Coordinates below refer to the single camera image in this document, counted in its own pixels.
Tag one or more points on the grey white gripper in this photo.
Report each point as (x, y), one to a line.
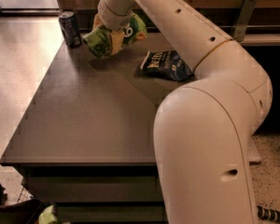
(115, 20)

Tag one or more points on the green rice chip bag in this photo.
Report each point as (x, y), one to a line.
(99, 39)

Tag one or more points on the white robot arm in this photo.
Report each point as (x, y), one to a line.
(202, 129)

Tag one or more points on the blue pepsi can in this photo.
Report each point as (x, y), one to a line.
(70, 30)

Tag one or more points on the dark blue chip bag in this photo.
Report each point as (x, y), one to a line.
(166, 64)

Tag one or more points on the dark bin with green bag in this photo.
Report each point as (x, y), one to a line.
(28, 212)

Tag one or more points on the grey drawer cabinet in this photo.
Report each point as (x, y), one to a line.
(86, 140)

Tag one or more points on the black white striped tool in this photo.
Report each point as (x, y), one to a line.
(268, 214)

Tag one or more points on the right metal bracket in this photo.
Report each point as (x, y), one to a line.
(238, 30)

